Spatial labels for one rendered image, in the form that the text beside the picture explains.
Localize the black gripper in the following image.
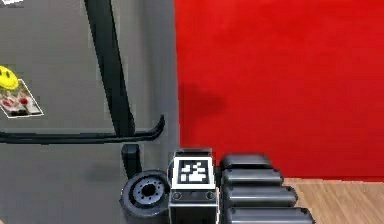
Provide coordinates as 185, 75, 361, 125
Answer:
119, 169, 172, 224

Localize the grey fridge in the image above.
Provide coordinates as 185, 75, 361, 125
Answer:
0, 0, 181, 224

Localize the white photo with red spots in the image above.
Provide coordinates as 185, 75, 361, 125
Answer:
0, 78, 45, 119

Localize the yellow smiley magnet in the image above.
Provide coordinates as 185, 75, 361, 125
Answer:
0, 65, 20, 91

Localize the white paper note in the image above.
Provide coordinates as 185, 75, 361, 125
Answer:
0, 0, 25, 8

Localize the black fridge handle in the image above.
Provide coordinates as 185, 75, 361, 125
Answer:
120, 143, 142, 181
84, 0, 136, 138

